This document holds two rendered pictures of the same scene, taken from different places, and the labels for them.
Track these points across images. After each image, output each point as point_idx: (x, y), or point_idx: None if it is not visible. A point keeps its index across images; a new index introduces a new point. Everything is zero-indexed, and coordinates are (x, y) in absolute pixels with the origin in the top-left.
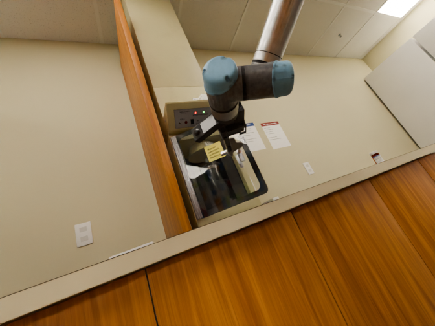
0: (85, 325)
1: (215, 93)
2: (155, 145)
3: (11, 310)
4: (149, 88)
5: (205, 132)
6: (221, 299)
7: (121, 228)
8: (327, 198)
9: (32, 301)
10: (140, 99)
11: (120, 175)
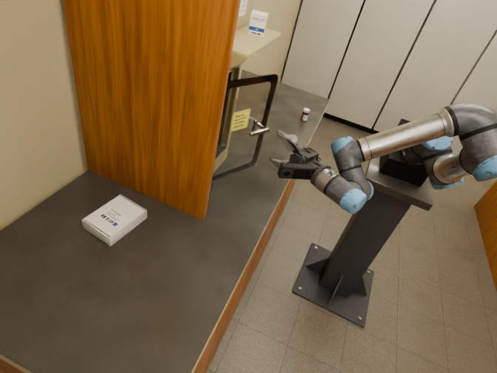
0: None
1: (343, 209)
2: (199, 112)
3: (209, 339)
4: None
5: (293, 177)
6: None
7: (20, 150)
8: None
9: (214, 330)
10: (202, 2)
11: (7, 40)
